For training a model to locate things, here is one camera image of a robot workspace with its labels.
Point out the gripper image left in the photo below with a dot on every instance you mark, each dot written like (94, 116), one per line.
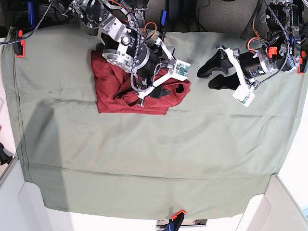
(150, 69)

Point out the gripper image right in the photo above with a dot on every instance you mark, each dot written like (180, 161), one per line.
(253, 65)

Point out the red long-sleeve T-shirt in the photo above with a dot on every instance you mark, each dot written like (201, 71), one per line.
(115, 95)

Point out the green table cloth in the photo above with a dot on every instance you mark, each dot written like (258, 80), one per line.
(209, 155)

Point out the blue clamp top middle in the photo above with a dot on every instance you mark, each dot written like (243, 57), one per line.
(162, 21)

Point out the orange clamp right edge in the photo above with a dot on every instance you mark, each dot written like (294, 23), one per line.
(303, 63)

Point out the blue orange clamp bottom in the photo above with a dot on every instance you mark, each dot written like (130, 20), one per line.
(176, 221)

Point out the white bin bottom right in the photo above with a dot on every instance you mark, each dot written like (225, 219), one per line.
(275, 210)

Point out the white bin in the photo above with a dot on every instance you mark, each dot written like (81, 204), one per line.
(22, 207)
(275, 210)

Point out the orange black clamp left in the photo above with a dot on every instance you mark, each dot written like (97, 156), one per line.
(18, 47)

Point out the blue clamp top left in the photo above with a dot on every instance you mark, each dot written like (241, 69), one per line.
(31, 14)

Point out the black clamp left edge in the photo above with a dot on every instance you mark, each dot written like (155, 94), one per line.
(4, 158)

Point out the white bin bottom left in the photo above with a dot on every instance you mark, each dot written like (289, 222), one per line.
(22, 207)

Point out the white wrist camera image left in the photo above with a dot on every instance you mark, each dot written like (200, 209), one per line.
(180, 70)

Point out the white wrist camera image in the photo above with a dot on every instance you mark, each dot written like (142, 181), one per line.
(180, 70)
(244, 96)

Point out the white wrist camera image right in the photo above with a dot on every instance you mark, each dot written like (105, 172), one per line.
(244, 96)

